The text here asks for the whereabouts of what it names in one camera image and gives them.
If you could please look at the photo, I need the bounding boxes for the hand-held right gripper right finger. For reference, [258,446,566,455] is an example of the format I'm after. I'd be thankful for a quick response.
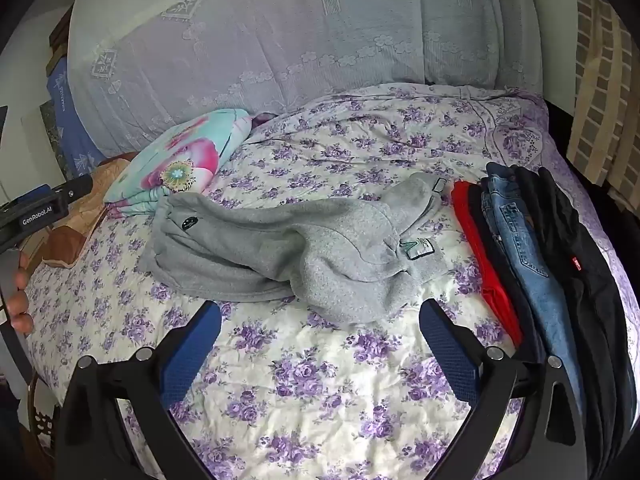
[419,298,589,480]

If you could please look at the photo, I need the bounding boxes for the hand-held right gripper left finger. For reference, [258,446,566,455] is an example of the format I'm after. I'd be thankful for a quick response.
[52,301,223,480]

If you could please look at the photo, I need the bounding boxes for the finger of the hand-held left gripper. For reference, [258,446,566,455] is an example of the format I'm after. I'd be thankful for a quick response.
[54,175,96,202]

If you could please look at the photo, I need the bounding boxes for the grey knitted sweater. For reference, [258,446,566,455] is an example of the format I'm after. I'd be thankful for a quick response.
[137,172,468,326]

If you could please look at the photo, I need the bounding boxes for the folded black pants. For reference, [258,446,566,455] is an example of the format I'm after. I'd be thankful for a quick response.
[510,165,640,480]

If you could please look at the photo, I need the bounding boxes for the person's left hand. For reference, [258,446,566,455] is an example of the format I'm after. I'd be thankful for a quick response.
[6,252,35,337]

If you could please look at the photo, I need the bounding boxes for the wooden headboard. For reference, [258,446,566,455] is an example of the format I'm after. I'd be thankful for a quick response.
[42,152,138,268]

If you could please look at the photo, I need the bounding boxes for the blue box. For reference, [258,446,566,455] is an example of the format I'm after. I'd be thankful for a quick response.
[46,55,106,178]

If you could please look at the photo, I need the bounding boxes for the folded dark navy garment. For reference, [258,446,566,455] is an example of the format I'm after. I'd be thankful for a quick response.
[467,185,548,366]

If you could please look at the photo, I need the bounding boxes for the folded teal pink floral quilt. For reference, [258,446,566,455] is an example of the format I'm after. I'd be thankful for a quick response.
[103,108,258,218]

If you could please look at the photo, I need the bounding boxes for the folded red garment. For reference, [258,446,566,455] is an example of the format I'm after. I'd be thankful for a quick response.
[451,180,526,346]

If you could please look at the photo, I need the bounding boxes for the purple floral bedspread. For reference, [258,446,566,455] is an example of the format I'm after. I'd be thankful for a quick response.
[22,82,640,480]

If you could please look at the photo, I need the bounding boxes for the folded blue jeans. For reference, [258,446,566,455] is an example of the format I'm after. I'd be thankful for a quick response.
[480,161,588,421]

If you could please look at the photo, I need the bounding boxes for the pale lace cover cloth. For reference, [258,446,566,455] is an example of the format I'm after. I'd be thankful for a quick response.
[67,0,546,161]

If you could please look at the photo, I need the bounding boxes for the brick pattern curtain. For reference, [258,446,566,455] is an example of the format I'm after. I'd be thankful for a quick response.
[565,0,640,211]

